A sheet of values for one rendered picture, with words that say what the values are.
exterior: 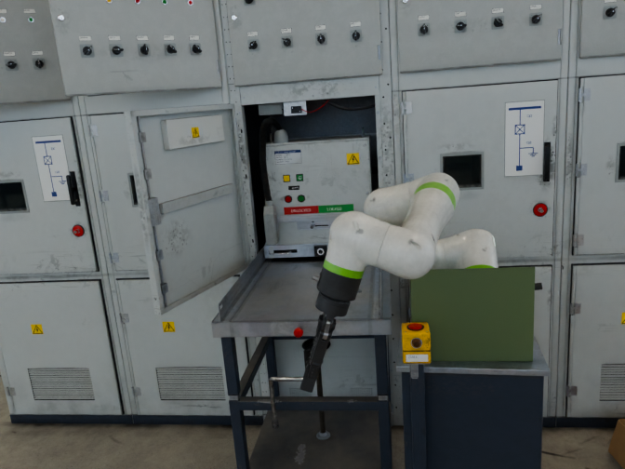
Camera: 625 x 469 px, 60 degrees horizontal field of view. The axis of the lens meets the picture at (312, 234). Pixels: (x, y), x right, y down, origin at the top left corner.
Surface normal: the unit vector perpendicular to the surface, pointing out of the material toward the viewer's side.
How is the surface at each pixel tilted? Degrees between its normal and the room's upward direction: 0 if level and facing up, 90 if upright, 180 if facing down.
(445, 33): 90
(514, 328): 90
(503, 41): 90
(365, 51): 90
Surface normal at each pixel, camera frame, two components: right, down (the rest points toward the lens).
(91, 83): 0.54, 0.16
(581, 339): -0.13, 0.25
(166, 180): 0.89, 0.04
